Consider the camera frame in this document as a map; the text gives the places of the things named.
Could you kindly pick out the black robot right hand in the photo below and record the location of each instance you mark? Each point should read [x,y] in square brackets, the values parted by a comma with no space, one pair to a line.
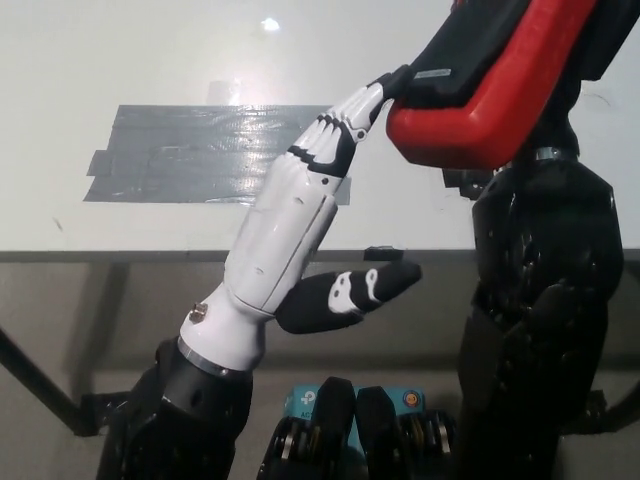
[585,50]

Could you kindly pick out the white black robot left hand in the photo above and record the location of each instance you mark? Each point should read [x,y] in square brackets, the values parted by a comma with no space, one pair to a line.
[280,240]

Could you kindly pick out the red black digital multimeter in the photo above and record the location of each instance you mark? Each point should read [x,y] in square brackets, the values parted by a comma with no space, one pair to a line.
[480,85]

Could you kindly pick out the black teal robot torso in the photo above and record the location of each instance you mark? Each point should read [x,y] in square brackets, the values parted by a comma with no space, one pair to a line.
[370,435]

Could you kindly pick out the small black tape strip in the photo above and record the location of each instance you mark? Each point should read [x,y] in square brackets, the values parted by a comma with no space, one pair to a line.
[384,252]

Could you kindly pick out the black tape patch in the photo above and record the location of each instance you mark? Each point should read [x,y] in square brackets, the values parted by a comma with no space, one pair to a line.
[460,182]

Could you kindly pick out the black table foot plate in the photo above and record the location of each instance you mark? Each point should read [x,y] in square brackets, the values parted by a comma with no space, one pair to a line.
[597,405]
[100,415]

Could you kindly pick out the black metal table leg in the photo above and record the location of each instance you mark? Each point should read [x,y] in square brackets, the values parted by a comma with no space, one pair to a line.
[40,372]

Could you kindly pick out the grey duct tape patch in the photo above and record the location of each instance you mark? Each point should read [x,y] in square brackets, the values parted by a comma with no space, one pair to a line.
[190,155]

